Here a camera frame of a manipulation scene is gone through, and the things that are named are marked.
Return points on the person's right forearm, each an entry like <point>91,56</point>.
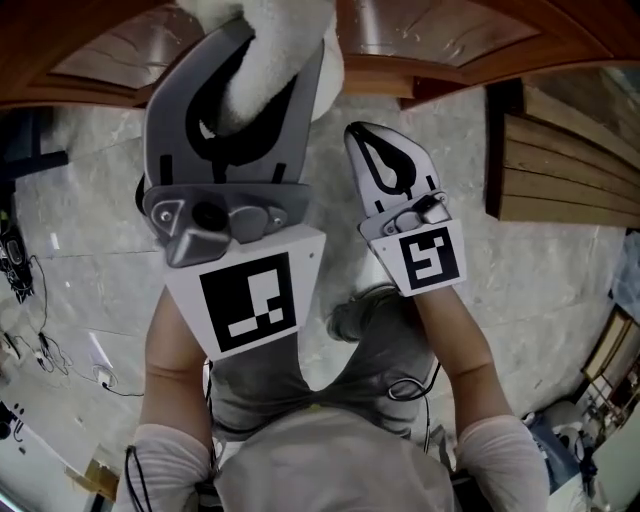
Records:
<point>460,340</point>

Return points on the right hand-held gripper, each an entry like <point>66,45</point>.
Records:
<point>430,260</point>

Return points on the leaning wooden frames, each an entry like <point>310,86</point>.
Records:
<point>612,345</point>

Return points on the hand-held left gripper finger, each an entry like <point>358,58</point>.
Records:
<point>167,135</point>
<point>300,135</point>

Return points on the cardboard box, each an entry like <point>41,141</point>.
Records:
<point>92,477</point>

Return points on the white cloth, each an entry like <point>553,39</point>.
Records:
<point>280,60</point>

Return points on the person's left forearm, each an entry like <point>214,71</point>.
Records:
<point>170,350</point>

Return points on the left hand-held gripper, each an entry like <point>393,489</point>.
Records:
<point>250,295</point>

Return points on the dark table frame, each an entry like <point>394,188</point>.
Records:
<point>30,150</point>

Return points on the wooden slatted platform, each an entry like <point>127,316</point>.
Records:
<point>560,165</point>

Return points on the wooden cabinet door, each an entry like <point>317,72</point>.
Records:
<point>125,55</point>
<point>425,30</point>

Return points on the black floor device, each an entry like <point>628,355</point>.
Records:
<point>12,255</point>

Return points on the white power adapter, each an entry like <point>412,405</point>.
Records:
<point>104,376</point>

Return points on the person's white shirt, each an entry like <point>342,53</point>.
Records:
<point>325,465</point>

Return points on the person's grey trousers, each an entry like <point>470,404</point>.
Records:
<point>370,360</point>

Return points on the wooden cabinet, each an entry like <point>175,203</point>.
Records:
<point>500,75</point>

